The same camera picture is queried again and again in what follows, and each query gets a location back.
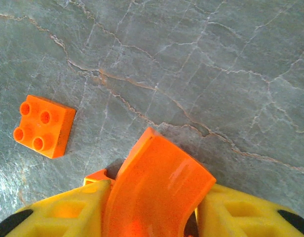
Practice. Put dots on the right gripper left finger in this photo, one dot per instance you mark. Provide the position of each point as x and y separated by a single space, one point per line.
68 212

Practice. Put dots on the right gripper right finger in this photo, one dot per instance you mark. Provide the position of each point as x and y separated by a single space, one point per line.
240 214

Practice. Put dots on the curved orange lego piece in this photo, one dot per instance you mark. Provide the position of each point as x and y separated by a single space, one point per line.
154 185

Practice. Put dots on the square orange lego plate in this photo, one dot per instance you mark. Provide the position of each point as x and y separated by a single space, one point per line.
43 126

